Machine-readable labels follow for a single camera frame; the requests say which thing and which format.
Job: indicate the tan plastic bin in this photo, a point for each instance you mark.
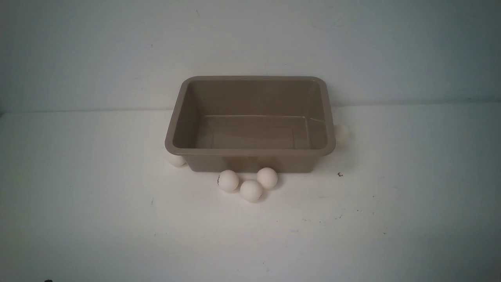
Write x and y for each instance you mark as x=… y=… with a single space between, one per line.
x=245 y=123

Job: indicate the white ping-pong ball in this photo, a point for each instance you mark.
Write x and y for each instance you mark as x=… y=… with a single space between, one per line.
x=267 y=177
x=251 y=190

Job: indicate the white ball with black mark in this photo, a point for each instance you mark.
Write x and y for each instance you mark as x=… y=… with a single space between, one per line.
x=228 y=181

